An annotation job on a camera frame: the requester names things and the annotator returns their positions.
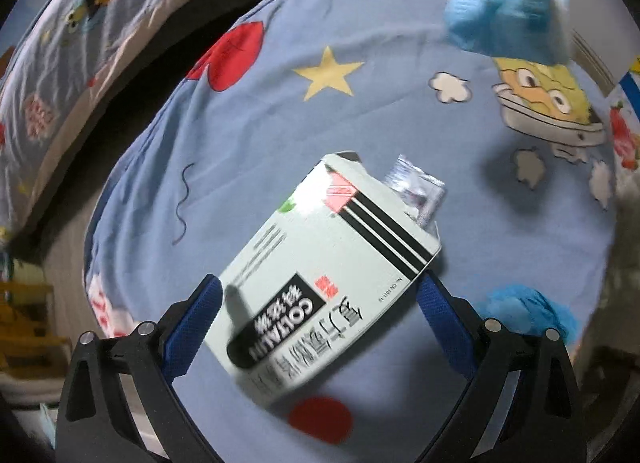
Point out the dark blue paper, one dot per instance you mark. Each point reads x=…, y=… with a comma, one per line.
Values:
x=527, y=311

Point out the blue cartoon duvet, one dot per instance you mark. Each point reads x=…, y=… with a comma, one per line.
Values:
x=73, y=52

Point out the wooden nightstand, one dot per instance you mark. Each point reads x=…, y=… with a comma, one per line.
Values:
x=30, y=349

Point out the blue cartoon pillow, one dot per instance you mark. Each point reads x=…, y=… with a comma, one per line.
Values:
x=377, y=77

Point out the blue face mask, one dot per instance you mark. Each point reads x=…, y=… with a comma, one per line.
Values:
x=533, y=30

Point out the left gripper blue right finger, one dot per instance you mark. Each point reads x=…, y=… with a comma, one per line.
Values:
x=520, y=402

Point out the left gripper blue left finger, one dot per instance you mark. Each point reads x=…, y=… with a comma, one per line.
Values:
x=95, y=423

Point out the white coltalin medicine box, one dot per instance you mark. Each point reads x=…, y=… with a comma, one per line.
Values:
x=318, y=274

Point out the silver medicine sachet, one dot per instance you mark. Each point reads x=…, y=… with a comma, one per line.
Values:
x=422, y=193

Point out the strawberry printed paper sheet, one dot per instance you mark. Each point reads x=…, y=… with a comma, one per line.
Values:
x=624, y=101

